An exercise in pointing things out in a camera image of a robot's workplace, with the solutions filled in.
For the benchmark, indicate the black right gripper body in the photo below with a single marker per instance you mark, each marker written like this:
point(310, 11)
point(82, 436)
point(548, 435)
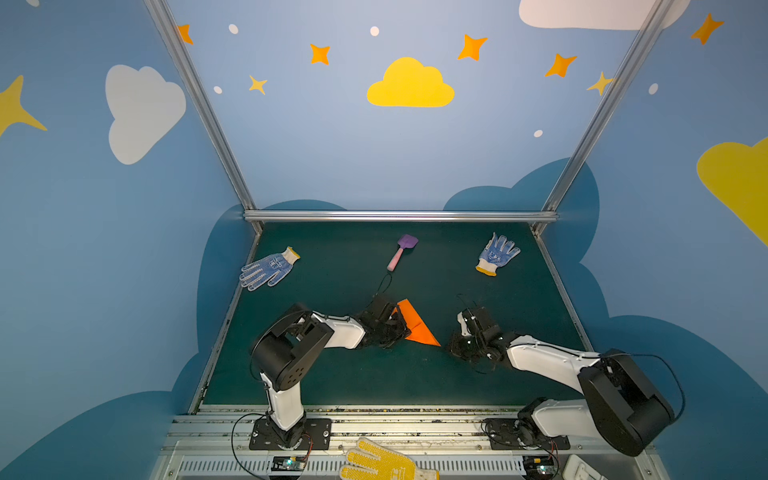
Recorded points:
point(471, 336)

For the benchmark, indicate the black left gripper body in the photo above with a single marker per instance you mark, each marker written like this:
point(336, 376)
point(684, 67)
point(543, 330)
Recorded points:
point(390, 322)

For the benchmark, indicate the orange square paper sheet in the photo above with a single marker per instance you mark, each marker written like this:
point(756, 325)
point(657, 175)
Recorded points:
point(419, 332)

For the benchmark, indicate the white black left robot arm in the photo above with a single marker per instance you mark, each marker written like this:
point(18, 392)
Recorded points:
point(287, 350)

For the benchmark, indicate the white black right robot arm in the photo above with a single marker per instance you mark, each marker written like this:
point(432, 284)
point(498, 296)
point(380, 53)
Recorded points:
point(619, 403)

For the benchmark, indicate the purple pink toy spatula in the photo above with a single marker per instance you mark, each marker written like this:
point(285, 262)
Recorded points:
point(406, 242)

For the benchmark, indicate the blue dotted glove right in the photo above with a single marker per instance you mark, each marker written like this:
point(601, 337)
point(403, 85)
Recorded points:
point(497, 253)

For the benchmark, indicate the blue dotted glove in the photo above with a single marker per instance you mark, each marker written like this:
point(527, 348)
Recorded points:
point(269, 270)
point(497, 253)

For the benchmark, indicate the blue dotted glove left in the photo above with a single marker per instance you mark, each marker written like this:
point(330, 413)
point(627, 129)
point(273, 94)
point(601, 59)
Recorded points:
point(269, 270)

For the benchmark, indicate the right green circuit board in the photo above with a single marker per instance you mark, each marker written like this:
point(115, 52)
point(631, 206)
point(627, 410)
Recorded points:
point(539, 468)

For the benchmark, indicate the green circuit board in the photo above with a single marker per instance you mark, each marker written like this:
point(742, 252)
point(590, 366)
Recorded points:
point(539, 468)
point(288, 464)

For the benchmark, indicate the yellow dotted glove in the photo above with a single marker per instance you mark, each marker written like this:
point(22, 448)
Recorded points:
point(369, 460)

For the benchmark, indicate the white object bottom right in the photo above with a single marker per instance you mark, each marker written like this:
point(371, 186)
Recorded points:
point(578, 469)

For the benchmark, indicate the left green circuit board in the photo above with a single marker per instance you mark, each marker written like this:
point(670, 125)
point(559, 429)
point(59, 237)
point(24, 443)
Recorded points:
point(288, 464)

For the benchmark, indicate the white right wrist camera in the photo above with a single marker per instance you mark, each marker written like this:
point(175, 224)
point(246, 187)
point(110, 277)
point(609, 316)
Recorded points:
point(463, 318)

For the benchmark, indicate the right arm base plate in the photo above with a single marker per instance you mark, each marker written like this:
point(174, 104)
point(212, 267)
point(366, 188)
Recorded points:
point(517, 434)

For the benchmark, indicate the horizontal aluminium frame rail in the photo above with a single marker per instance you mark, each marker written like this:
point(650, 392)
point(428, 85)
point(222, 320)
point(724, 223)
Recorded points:
point(399, 216)

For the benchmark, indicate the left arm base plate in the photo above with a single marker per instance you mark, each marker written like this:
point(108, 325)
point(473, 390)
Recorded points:
point(312, 433)

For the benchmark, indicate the aluminium front rail base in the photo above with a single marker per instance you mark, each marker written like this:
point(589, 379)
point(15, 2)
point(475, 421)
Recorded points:
point(213, 444)

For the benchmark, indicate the left aluminium frame post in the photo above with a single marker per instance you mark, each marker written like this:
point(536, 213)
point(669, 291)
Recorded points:
point(165, 23)

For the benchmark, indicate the aluminium frame post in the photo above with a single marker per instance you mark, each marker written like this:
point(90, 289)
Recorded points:
point(165, 23)
point(661, 15)

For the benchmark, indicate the right aluminium frame post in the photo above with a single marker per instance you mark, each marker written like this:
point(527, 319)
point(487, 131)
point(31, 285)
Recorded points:
point(661, 15)

